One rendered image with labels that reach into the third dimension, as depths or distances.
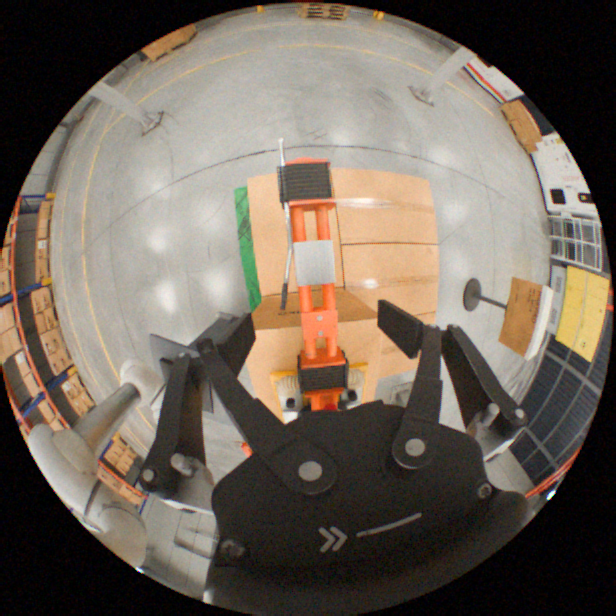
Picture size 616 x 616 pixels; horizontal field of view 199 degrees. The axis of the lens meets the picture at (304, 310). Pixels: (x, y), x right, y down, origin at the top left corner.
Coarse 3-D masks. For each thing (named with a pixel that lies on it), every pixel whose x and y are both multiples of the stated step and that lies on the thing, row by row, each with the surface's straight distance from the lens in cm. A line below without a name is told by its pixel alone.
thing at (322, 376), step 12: (324, 348) 37; (300, 360) 34; (312, 360) 34; (324, 360) 33; (336, 360) 33; (300, 372) 34; (312, 372) 35; (324, 372) 35; (336, 372) 36; (348, 372) 35; (300, 384) 36; (312, 384) 37; (324, 384) 37; (336, 384) 38; (312, 396) 38
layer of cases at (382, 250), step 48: (336, 192) 90; (384, 192) 99; (336, 240) 85; (384, 240) 93; (432, 240) 111; (288, 288) 84; (336, 288) 86; (384, 288) 94; (432, 288) 113; (384, 336) 103
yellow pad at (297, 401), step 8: (272, 376) 52; (280, 376) 52; (272, 384) 54; (296, 392) 55; (304, 392) 56; (280, 400) 58; (288, 400) 56; (296, 400) 58; (304, 400) 58; (280, 408) 62; (288, 408) 60; (296, 408) 60; (280, 416) 65
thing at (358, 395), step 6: (354, 366) 53; (360, 366) 53; (366, 366) 54; (366, 372) 55; (366, 378) 57; (366, 384) 58; (348, 390) 57; (354, 390) 58; (360, 390) 58; (342, 396) 58; (348, 396) 57; (354, 396) 56; (360, 396) 60; (342, 402) 60; (348, 402) 61
